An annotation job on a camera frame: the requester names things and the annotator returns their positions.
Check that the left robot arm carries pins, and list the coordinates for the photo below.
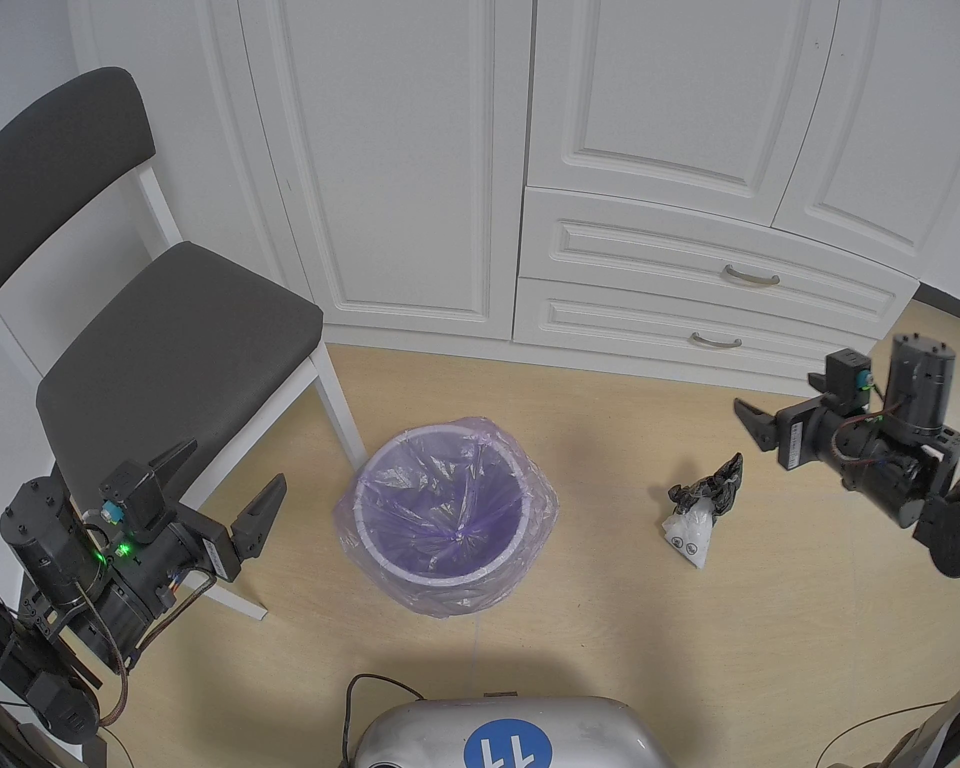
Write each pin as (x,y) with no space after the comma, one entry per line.
(37,525)

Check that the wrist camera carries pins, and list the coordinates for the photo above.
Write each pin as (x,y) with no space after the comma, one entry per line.
(844,379)
(135,499)

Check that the white trash bin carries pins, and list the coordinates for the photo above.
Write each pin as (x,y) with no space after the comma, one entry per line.
(450,581)

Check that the crumpled black plastic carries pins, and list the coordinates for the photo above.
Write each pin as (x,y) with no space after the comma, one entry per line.
(712,487)

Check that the white wardrobe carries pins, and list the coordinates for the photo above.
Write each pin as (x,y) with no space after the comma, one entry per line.
(450,150)

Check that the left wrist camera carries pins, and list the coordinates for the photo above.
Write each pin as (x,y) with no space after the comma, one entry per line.
(135,499)

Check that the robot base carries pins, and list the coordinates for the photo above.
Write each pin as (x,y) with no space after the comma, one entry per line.
(510,731)

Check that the grey padded white chair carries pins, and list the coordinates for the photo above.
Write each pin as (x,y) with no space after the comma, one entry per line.
(172,337)

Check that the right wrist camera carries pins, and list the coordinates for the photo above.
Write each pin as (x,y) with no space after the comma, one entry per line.
(844,379)

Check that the purple plastic bag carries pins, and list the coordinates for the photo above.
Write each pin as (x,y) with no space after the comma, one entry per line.
(442,510)

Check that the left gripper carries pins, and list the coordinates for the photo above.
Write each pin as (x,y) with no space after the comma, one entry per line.
(180,559)

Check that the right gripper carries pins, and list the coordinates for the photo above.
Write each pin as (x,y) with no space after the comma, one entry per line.
(799,439)

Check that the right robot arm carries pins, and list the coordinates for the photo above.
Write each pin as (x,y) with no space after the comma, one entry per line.
(915,390)

